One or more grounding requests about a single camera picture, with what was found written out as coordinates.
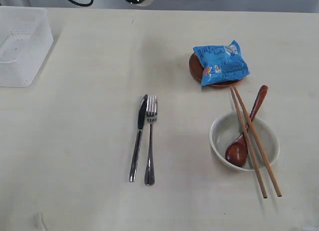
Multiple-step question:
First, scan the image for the round brown wooden plate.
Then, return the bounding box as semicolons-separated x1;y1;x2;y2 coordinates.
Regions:
188;53;242;88

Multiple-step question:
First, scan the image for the white ceramic bowl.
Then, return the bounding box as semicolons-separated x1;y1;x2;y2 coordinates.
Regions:
209;112;280;172

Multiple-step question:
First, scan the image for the brown wooden spoon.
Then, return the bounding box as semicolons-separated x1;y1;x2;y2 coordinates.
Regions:
225;85;268;167

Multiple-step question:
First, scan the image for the white perforated plastic basket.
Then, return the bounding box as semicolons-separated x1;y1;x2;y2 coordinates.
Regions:
0;6;53;87

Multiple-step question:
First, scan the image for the brown wooden chopstick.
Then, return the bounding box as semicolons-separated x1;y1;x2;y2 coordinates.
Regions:
234;87;282;197
230;86;268;199

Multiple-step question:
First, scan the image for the silver metal fork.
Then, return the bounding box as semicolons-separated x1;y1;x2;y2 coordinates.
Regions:
144;95;158;186

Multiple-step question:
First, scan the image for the blue snack packet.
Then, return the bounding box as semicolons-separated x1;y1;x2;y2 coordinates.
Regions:
193;40;250;86

